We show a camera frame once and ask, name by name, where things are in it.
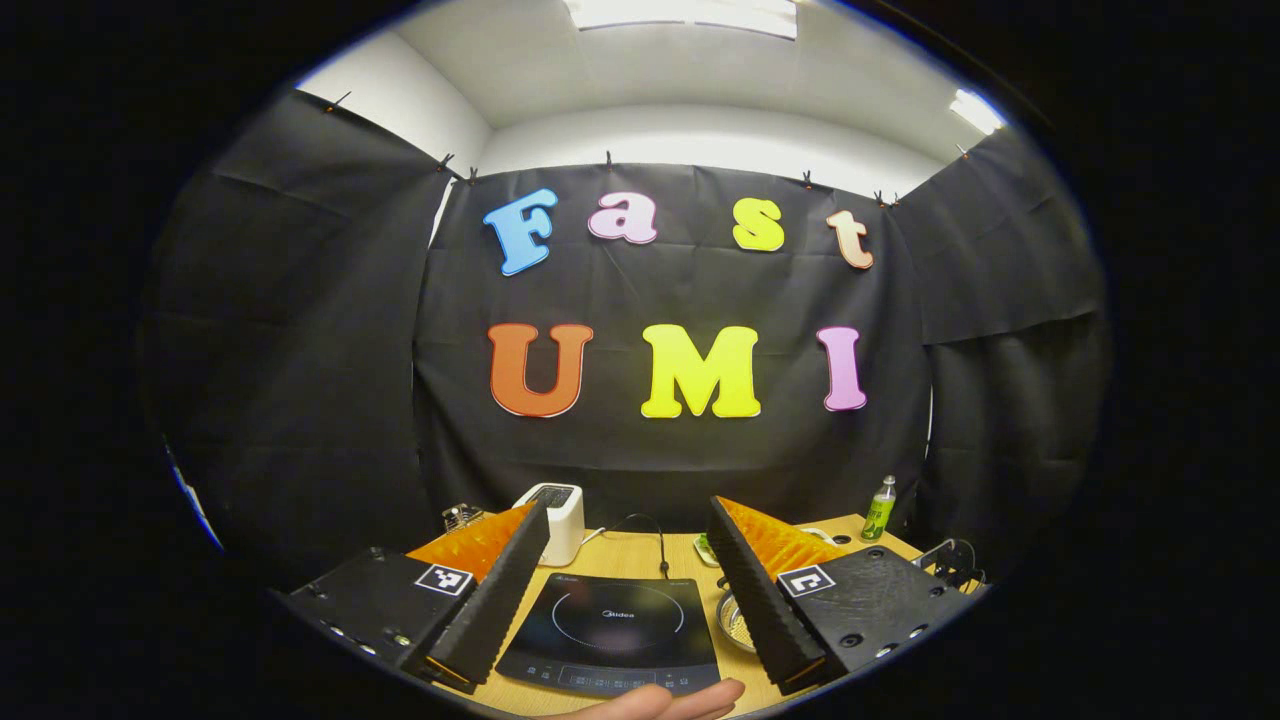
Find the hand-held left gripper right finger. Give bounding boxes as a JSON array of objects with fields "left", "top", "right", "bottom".
[{"left": 706, "top": 495, "right": 986, "bottom": 698}]

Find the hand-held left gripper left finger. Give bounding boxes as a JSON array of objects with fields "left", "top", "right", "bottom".
[{"left": 280, "top": 500, "right": 552, "bottom": 695}]

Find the stainless steel pot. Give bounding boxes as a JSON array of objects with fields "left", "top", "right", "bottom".
[{"left": 717, "top": 590, "right": 761, "bottom": 654}]

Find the black induction cooktop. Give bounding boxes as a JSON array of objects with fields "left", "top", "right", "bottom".
[{"left": 495, "top": 572, "right": 722, "bottom": 698}]

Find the white toaster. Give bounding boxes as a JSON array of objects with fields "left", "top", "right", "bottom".
[{"left": 513, "top": 483, "right": 586, "bottom": 568}]

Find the green label bottle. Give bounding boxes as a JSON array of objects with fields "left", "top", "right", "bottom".
[{"left": 861, "top": 475, "right": 898, "bottom": 543}]

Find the small ceiling light panel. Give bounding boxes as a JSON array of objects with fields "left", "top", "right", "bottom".
[{"left": 950, "top": 90, "right": 1005, "bottom": 136}]

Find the large ceiling light panel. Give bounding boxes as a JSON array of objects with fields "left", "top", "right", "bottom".
[{"left": 565, "top": 0, "right": 798, "bottom": 41}]

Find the black power cable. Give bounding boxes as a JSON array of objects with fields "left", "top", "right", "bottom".
[{"left": 600, "top": 513, "right": 671, "bottom": 581}]

